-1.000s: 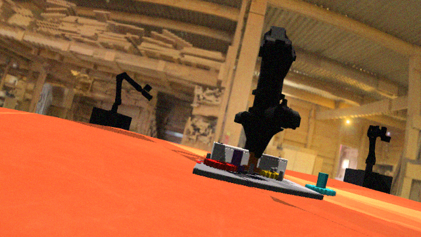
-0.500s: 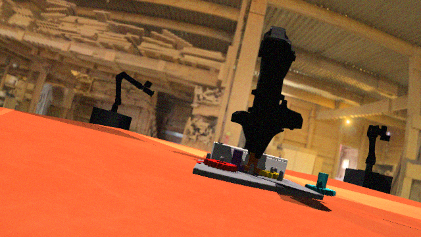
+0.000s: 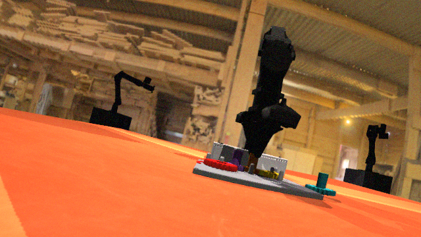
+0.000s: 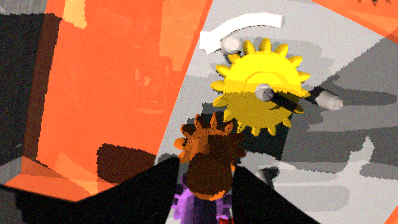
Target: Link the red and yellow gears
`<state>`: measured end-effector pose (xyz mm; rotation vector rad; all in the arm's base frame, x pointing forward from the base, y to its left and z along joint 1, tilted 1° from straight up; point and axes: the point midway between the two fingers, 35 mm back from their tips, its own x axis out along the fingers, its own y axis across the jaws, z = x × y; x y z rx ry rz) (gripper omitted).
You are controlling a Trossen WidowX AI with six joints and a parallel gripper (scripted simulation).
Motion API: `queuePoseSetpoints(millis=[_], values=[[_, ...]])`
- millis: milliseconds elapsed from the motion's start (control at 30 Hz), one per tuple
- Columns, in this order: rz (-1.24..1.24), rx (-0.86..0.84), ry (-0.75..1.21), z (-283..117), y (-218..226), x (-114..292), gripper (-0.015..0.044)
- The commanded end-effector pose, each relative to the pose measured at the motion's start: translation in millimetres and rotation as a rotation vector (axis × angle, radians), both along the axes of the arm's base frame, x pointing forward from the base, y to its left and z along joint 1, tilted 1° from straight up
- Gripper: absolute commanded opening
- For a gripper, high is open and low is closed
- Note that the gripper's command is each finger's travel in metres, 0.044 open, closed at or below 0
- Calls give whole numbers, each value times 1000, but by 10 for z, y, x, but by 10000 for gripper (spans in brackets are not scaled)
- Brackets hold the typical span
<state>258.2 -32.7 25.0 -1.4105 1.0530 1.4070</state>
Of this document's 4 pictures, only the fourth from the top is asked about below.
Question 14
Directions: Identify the red gear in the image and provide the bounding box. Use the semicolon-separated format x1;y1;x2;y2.
219;217;234;224

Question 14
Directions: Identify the yellow gear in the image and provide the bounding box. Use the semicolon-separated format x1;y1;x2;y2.
211;38;311;138

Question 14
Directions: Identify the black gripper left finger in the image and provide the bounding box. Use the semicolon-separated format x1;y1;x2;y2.
0;157;180;224

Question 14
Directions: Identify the white curved arrow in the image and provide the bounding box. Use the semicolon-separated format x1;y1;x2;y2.
199;12;282;54

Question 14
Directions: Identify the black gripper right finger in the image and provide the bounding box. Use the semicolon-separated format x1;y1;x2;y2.
231;166;321;224

